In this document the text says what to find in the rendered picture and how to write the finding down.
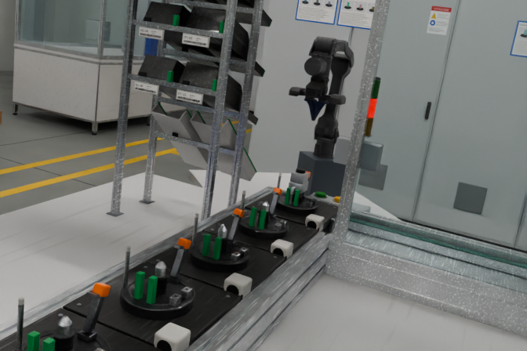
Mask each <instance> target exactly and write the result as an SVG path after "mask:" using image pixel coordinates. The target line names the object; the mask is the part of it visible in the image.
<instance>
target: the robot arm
mask: <svg viewBox="0 0 527 351"><path fill-rule="evenodd" d="M336 52H344V53H345V54H341V53H336ZM309 56H311V58H309V59H308V60H307V61H306V62H305V64H304V70H305V71H306V73H307V74H309V75H312V77H311V81H310V82H309V83H308V84H307V85H306V89H305V88H300V87H292V88H291V89H290V90H289V95H290V96H305V99H304V101H307V103H308V105H309V108H310V112H311V120H312V121H315V119H316V117H317V116H318V114H319V112H320V111H321V109H322V108H323V107H324V106H325V104H326V106H325V112H324V114H323V115H322V116H321V117H319V119H318V123H317V124H316V126H315V128H314V139H316V140H317V143H316V144H315V147H314V153H313V154H314V155H315V156H317V157H319V158H332V159H333V158H334V157H333V151H334V146H335V144H336V141H337V138H338V137H340V136H339V129H338V121H337V119H336V112H337V109H338V105H342V104H345V103H346V97H345V96H344V95H341V92H342V88H343V82H344V79H345V78H346V76H348V75H349V73H350V72H351V68H352V67H353V66H354V53H353V52H352V50H351V49H350V47H349V46H348V42H347V41H344V40H338V39H335V38H327V37H322V36H318V37H317V38H316V39H315V40H314V42H313V45H312V46H311V50H310V52H309ZM330 69H331V71H332V74H333V78H332V81H331V85H330V89H329V94H328V95H326V94H327V92H328V82H329V72H330ZM315 98H318V101H317V100H315Z"/></svg>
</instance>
